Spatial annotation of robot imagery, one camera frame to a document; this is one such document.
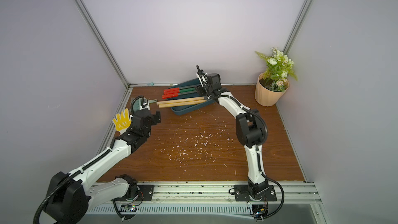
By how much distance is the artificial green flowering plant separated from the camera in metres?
0.92

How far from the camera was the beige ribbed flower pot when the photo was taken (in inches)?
38.1

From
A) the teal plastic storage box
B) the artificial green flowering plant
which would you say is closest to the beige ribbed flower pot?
the artificial green flowering plant

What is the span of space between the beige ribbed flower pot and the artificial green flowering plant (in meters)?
0.02
